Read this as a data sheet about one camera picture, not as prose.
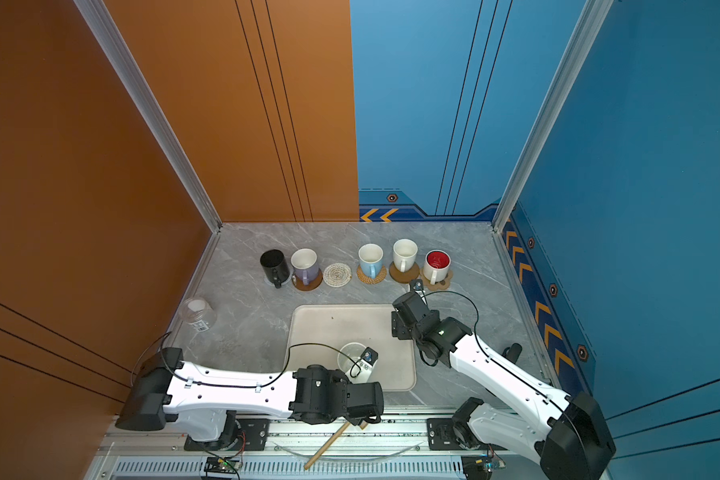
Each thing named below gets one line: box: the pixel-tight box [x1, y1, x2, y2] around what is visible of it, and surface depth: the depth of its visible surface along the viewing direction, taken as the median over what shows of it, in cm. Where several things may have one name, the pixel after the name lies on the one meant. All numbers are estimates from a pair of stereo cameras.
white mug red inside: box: [423, 249, 452, 285], surface depth 101 cm
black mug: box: [260, 249, 290, 289], surface depth 99 cm
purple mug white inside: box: [290, 248, 319, 286], surface depth 101 cm
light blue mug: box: [358, 243, 384, 279], surface depth 99 cm
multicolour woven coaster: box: [323, 262, 352, 288], surface depth 107 cm
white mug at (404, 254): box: [393, 238, 418, 273], surface depth 101 cm
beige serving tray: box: [288, 304, 416, 392], surface depth 95 cm
